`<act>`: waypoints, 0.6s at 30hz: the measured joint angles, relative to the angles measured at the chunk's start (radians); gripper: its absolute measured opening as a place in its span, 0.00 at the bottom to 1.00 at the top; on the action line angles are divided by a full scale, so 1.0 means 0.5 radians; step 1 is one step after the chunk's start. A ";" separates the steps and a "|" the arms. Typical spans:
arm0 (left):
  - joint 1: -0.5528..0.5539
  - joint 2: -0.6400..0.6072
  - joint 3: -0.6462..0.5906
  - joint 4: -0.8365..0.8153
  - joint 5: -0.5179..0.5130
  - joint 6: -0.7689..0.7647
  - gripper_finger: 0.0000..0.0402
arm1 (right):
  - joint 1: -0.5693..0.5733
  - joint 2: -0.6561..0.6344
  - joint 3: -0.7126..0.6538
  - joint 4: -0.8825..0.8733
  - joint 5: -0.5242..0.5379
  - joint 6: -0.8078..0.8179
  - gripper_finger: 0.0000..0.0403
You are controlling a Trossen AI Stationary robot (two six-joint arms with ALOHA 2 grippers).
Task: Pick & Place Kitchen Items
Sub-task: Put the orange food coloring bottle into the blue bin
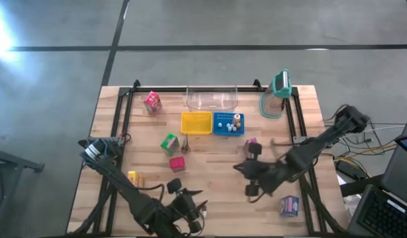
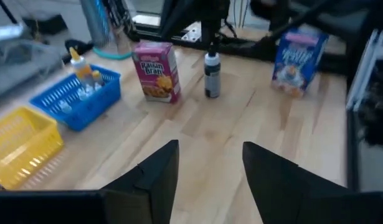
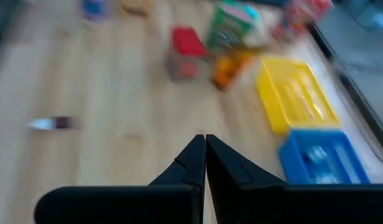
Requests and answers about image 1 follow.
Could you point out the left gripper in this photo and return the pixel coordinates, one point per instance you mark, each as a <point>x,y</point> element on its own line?
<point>186,208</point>

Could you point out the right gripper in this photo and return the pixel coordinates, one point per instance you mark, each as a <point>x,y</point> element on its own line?
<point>266,175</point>

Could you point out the Raisin Bran cereal box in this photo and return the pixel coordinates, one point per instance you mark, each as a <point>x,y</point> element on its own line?
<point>247,145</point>

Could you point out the red-lidded smoked paprika tin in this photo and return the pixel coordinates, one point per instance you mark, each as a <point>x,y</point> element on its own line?
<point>177,164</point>

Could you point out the brown triangular snack packet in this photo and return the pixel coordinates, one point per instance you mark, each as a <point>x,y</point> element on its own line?
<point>185,146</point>

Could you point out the blue plastic basket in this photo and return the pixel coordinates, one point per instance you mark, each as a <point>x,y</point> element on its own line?
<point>223,119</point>

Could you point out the small blue purple box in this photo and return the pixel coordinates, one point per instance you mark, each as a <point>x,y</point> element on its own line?
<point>289,206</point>

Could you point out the small green cereal box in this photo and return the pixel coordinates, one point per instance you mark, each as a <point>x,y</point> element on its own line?
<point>170,144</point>

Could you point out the small yellow food box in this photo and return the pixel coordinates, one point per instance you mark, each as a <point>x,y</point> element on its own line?
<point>135,178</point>

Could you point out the small pink cereal box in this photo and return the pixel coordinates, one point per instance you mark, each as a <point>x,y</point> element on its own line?
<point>153,103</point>

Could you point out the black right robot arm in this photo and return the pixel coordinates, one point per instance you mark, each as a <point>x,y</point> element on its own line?
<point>322,142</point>

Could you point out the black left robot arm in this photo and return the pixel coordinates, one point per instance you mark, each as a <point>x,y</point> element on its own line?
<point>130,191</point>

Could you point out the yellow plastic basket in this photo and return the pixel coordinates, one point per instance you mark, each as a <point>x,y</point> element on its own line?
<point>196,123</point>

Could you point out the teal box grater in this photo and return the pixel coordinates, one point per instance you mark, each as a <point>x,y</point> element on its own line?
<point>272,102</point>

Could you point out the clear plastic bin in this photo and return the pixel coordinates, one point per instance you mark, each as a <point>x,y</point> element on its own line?
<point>211,99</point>

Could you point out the black power brick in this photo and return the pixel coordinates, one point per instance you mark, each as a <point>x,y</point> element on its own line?
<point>348,169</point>

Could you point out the dark grey laptop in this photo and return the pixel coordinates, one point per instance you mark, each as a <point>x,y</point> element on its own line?
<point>398,178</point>

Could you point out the black metal stand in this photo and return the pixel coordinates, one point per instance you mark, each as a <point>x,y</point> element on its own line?
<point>11,160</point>

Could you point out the black aluminium rig frame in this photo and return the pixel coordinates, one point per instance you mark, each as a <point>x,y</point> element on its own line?
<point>157,89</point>

